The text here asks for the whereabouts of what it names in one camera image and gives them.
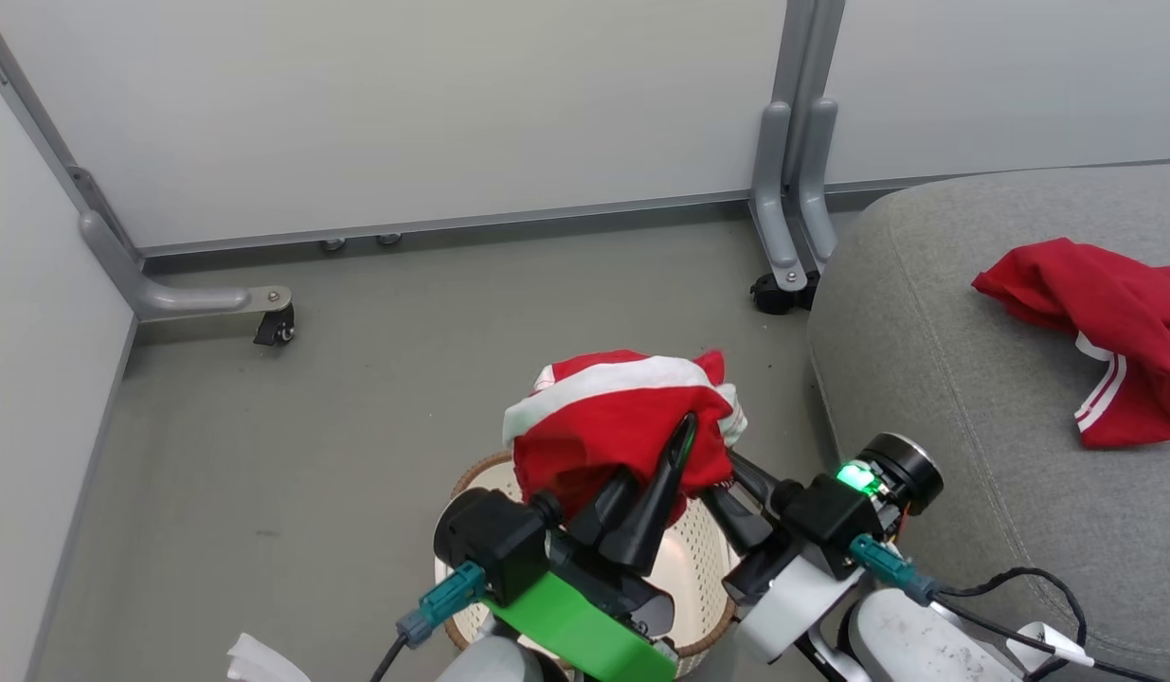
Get white laundry basket brown rim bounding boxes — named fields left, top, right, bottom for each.
left=435, top=450, right=743, bottom=679

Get grey fabric sofa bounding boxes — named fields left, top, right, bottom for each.
left=807, top=163, right=1170, bottom=682

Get black cable teal plug arm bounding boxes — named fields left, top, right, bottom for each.
left=369, top=561, right=489, bottom=682
left=848, top=534, right=1169, bottom=682

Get grey partition post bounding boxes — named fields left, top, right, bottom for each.
left=772, top=0, right=847, bottom=186
left=0, top=11, right=142, bottom=259

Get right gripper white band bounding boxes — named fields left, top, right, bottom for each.
left=703, top=452, right=866, bottom=664

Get red garment broad white band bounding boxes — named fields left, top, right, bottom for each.
left=502, top=350, right=748, bottom=528

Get white paper tag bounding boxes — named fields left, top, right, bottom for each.
left=226, top=633, right=312, bottom=682
left=1015, top=620, right=1098, bottom=670

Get black cable teal plug left arm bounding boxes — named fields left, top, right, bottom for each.
left=369, top=561, right=489, bottom=682

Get black cable teal plug right arm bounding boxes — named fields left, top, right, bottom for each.
left=848, top=534, right=1169, bottom=682

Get red garment thin white stripes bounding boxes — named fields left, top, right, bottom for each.
left=971, top=239, right=1170, bottom=450

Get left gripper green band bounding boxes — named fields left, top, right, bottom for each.
left=480, top=412, right=700, bottom=682

